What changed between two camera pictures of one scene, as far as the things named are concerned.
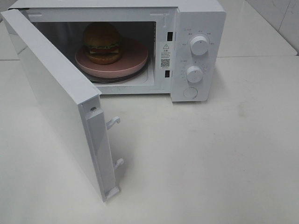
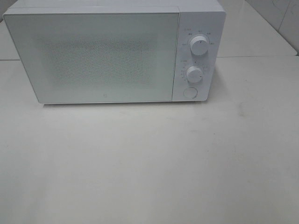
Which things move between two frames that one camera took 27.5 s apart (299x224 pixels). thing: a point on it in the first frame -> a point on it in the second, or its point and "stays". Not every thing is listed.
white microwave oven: [74, 102] -> [86, 58]
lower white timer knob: [194, 74] stays
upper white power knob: [199, 45] stays
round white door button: [190, 92] stays
